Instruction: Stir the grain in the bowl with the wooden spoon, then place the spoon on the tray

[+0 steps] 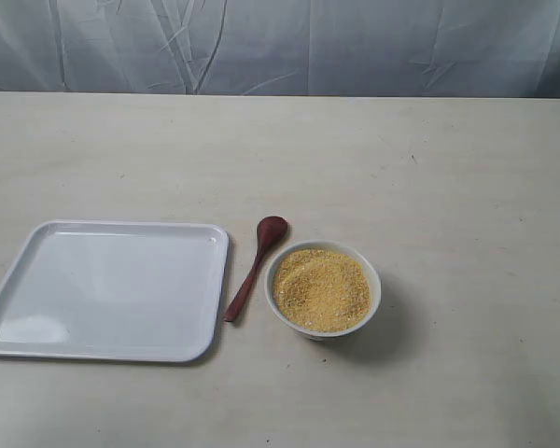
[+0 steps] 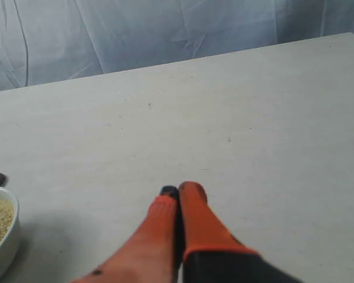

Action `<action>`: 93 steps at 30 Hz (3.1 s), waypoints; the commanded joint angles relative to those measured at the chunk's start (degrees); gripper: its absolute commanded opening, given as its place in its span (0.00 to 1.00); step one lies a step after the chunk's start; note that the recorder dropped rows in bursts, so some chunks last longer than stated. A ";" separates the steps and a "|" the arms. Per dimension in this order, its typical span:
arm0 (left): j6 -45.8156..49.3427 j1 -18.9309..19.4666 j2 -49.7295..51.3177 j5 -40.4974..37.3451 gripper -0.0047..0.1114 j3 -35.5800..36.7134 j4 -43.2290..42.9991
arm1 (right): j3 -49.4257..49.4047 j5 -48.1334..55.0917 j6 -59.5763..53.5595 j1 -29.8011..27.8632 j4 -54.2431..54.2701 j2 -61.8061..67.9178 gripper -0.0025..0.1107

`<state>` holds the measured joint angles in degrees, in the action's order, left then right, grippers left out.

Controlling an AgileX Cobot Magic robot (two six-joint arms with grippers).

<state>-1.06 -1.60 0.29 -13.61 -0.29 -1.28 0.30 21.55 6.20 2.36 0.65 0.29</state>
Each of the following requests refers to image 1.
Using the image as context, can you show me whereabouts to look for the brown wooden spoon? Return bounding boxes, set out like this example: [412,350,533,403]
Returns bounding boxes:
[223,216,288,322]

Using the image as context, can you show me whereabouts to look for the beige grains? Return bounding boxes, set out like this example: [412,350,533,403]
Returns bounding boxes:
[273,248,371,333]

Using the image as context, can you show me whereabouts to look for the white ceramic bowl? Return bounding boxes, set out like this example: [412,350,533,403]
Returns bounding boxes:
[264,240,382,341]

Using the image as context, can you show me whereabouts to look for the white rectangular plastic tray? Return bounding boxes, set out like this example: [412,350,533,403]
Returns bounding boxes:
[0,220,229,363]

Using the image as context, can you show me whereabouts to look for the grey wrinkled backdrop curtain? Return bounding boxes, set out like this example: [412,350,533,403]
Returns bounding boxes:
[0,1,560,98]

